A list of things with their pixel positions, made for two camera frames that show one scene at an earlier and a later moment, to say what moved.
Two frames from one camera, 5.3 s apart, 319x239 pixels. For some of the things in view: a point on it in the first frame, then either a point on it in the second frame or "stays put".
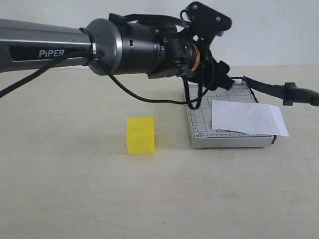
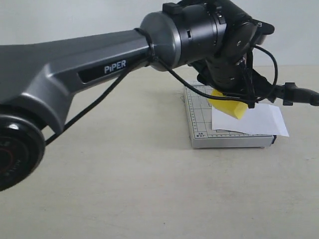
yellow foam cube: x=140 y=135 to x=234 y=108
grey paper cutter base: x=202 y=135 stays put
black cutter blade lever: x=288 y=92 stays put
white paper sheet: x=248 y=117 stays put
